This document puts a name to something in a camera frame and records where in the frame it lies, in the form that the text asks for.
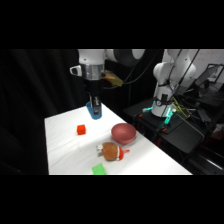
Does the black base cable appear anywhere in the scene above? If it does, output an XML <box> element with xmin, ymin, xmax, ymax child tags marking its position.
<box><xmin>173</xmin><ymin>49</ymin><xmax>201</xmax><ymax>96</ymax></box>

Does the black curtain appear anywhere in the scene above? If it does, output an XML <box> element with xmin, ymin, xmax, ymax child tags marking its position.
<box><xmin>0</xmin><ymin>49</ymin><xmax>164</xmax><ymax>176</ymax></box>

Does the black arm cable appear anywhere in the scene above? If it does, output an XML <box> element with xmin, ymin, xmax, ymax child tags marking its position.
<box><xmin>121</xmin><ymin>49</ymin><xmax>160</xmax><ymax>86</ymax></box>

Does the orange cube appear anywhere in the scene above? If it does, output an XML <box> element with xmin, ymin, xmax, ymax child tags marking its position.
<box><xmin>76</xmin><ymin>124</ymin><xmax>87</xmax><ymax>136</ymax></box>

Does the pink bowl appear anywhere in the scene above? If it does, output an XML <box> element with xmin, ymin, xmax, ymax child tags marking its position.
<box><xmin>110</xmin><ymin>122</ymin><xmax>137</xmax><ymax>146</ymax></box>

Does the blue plastic cup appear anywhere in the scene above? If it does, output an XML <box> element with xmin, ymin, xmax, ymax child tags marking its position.
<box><xmin>85</xmin><ymin>101</ymin><xmax>103</xmax><ymax>121</ymax></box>

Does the yellow cable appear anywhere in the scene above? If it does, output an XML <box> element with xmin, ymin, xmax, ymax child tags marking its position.
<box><xmin>172</xmin><ymin>97</ymin><xmax>193</xmax><ymax>118</ymax></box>

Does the black robot stand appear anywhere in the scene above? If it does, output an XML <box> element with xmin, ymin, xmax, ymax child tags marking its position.
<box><xmin>123</xmin><ymin>96</ymin><xmax>224</xmax><ymax>168</ymax></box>

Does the green block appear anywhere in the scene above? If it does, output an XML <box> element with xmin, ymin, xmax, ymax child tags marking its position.
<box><xmin>91</xmin><ymin>163</ymin><xmax>108</xmax><ymax>176</ymax></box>

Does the white tablecloth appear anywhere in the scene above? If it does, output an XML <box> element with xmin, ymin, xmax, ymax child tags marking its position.
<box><xmin>44</xmin><ymin>103</ymin><xmax>193</xmax><ymax>176</ymax></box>

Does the brown plush with red hat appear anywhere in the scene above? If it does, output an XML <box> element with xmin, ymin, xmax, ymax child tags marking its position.
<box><xmin>96</xmin><ymin>141</ymin><xmax>131</xmax><ymax>162</ymax></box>

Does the tan wrist camera box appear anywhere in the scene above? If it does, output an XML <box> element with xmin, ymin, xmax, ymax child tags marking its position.
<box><xmin>102</xmin><ymin>70</ymin><xmax>124</xmax><ymax>88</ymax></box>

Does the small green light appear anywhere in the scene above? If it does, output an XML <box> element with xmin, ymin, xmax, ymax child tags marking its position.
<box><xmin>162</xmin><ymin>108</ymin><xmax>176</xmax><ymax>126</ymax></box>

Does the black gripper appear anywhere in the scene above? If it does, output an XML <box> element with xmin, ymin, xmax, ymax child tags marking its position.
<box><xmin>84</xmin><ymin>79</ymin><xmax>104</xmax><ymax>117</ymax></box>

